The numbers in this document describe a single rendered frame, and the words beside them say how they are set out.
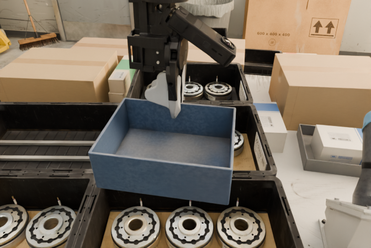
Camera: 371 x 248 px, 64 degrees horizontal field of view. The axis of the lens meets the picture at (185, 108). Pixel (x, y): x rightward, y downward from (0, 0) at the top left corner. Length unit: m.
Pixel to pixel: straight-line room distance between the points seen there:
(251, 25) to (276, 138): 2.48
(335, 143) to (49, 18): 3.90
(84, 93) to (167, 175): 0.81
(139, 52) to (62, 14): 3.81
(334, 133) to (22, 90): 1.15
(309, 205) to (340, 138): 0.26
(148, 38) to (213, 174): 0.22
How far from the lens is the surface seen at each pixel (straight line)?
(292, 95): 1.15
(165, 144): 0.53
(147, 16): 0.46
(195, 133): 0.55
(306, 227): 0.93
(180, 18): 0.44
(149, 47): 0.46
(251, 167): 0.85
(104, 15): 3.99
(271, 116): 1.14
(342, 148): 1.07
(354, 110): 1.26
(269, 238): 0.72
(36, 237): 0.72
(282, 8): 3.46
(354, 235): 0.74
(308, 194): 1.01
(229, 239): 0.66
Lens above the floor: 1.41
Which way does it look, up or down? 33 degrees down
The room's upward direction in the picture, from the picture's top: straight up
